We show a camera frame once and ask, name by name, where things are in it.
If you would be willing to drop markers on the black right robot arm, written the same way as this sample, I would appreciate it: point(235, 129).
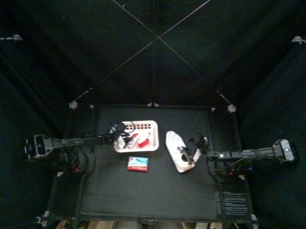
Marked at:
point(254, 153)

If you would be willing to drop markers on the white perforated plastic basket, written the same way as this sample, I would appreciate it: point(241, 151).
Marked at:
point(149, 127)

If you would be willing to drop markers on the red blue small box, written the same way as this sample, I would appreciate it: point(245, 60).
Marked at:
point(138, 164)

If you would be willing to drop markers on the red white spray bottle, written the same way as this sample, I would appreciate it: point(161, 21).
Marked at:
point(144, 142)

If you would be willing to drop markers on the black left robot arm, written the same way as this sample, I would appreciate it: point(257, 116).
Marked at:
point(71, 142)

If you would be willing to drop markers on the white perforated oblong tray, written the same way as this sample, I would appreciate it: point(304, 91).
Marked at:
point(174, 142)

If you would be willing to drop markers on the silver frame corner bracket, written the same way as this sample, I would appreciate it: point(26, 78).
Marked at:
point(74, 104)
point(253, 220)
point(43, 219)
point(298, 39)
point(16, 38)
point(231, 108)
point(153, 104)

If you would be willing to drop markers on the white text label sticker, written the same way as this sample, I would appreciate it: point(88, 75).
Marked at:
point(235, 203)

